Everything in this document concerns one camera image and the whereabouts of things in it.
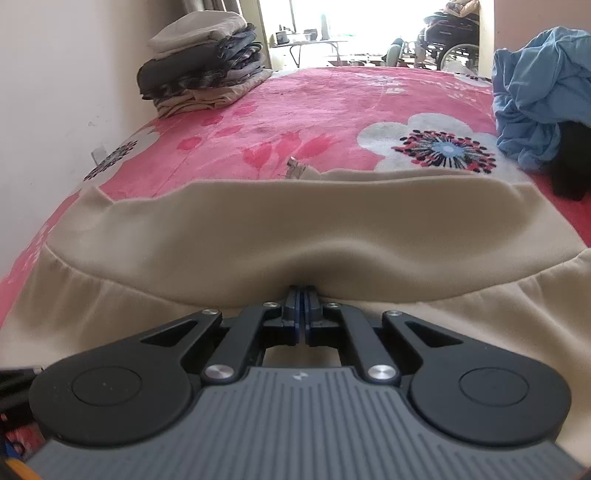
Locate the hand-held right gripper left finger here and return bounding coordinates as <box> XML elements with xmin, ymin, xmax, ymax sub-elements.
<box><xmin>141</xmin><ymin>285</ymin><xmax>303</xmax><ymax>385</ymax></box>

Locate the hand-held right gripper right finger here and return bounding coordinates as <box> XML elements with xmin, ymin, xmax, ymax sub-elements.
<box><xmin>303</xmin><ymin>285</ymin><xmax>462</xmax><ymax>385</ymax></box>

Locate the beige zip jacket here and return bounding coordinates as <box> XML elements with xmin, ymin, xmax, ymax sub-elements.
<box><xmin>0</xmin><ymin>157</ymin><xmax>591</xmax><ymax>467</ymax></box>

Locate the stack of folded clothes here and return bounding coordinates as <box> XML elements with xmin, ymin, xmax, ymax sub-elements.
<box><xmin>136</xmin><ymin>10</ymin><xmax>274</xmax><ymax>118</ymax></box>

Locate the pink floral blanket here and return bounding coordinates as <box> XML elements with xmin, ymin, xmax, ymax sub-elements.
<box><xmin>0</xmin><ymin>65</ymin><xmax>591</xmax><ymax>301</ymax></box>

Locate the folding table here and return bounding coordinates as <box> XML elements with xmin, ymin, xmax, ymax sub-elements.
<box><xmin>270</xmin><ymin>39</ymin><xmax>349</xmax><ymax>70</ymax></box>

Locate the teal chair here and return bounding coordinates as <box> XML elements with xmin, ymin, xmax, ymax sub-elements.
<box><xmin>385</xmin><ymin>38</ymin><xmax>407</xmax><ymax>68</ymax></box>

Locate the black garment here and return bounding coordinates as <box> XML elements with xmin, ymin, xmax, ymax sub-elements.
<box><xmin>547</xmin><ymin>121</ymin><xmax>591</xmax><ymax>201</ymax></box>

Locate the black wheelchair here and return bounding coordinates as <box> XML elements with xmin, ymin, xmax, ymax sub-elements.
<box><xmin>416</xmin><ymin>0</ymin><xmax>481</xmax><ymax>70</ymax></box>

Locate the light blue garment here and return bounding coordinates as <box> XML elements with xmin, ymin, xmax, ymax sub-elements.
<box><xmin>490</xmin><ymin>26</ymin><xmax>591</xmax><ymax>174</ymax></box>

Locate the grey curtain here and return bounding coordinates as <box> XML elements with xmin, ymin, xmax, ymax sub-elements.
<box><xmin>179</xmin><ymin>0</ymin><xmax>243</xmax><ymax>17</ymax></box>

